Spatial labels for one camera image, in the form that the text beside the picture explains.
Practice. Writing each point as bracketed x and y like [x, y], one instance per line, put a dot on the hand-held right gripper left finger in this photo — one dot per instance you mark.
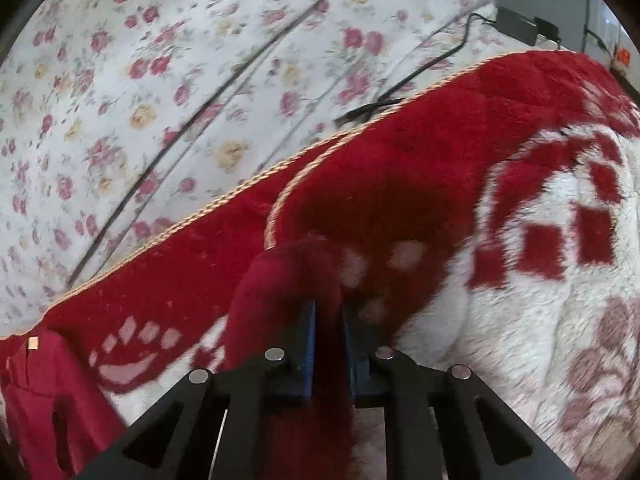
[308, 345]

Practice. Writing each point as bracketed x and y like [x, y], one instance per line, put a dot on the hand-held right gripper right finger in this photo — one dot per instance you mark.
[350, 355]

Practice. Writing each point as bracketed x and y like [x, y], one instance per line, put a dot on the red pillowcase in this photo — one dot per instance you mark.
[280, 285]

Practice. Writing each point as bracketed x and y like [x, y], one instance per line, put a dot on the red and white fleece blanket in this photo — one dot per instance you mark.
[400, 160]

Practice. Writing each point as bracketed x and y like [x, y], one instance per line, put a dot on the floral white quilt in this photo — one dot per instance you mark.
[200, 35]

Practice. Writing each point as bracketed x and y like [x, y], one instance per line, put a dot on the black power adapter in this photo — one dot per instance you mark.
[520, 22]

